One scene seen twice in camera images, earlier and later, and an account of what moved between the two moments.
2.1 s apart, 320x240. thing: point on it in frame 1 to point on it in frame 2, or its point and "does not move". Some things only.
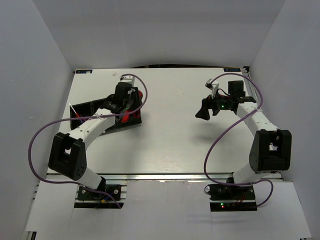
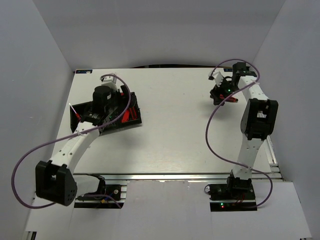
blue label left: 83,71 does not move
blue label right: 231,69 does not move
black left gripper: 134,95 to 116,93
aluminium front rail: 142,177 does not move
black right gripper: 207,103 to 217,91
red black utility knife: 125,118 does not move
